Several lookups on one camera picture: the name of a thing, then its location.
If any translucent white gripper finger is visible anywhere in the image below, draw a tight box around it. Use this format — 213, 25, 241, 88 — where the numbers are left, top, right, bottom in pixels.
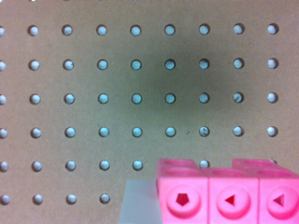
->
119, 179, 163, 224

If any pink block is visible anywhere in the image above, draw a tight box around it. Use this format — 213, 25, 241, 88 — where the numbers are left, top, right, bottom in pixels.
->
156, 159, 299, 224

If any brown pegboard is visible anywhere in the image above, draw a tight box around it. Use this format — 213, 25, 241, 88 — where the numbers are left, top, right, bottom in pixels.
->
0, 0, 299, 224

